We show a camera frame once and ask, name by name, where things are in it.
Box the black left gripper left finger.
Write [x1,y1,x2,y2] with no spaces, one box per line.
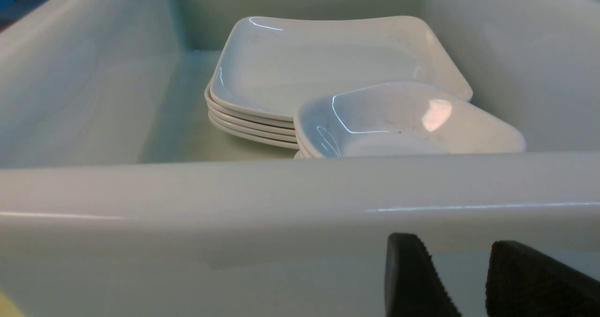
[384,233,461,317]

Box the large white plastic tub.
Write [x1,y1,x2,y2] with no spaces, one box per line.
[0,0,599,317]

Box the stack of white square plates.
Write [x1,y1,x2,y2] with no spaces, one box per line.
[204,15,473,150]

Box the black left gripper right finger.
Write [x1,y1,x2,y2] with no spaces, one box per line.
[486,241,600,317]

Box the stack of white small bowls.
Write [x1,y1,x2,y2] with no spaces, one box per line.
[293,82,526,158]

